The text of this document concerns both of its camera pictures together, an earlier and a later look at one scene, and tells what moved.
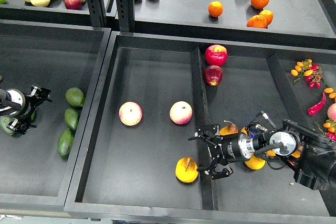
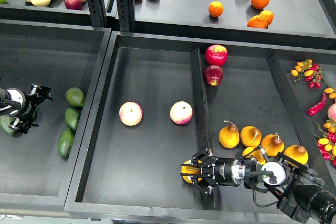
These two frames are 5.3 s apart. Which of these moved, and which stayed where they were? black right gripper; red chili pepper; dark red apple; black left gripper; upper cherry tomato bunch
Moved: black right gripper
Stayed: black left gripper; red chili pepper; dark red apple; upper cherry tomato bunch
